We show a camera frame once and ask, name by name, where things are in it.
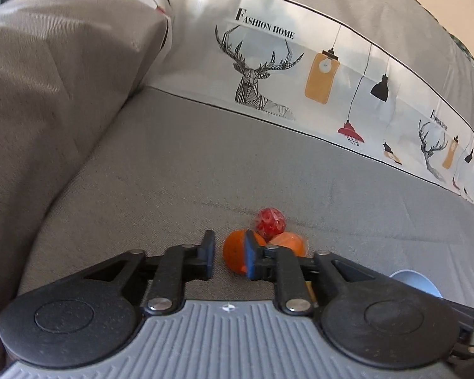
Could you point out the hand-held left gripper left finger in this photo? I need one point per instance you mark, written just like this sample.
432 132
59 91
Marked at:
207 254

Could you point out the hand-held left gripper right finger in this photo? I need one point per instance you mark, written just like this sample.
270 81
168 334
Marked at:
252 256

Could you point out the plastic orange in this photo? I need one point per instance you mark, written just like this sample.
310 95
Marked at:
288 244

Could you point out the red plastic fruit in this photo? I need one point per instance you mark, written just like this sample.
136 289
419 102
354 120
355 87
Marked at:
270 222

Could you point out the light blue plate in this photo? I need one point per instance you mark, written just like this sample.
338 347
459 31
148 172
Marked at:
414 280

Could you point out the grey printed sofa cover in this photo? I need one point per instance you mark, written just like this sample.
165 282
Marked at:
181 166

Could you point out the grey covered sofa armrest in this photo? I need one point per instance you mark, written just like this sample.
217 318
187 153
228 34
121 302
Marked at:
43 106

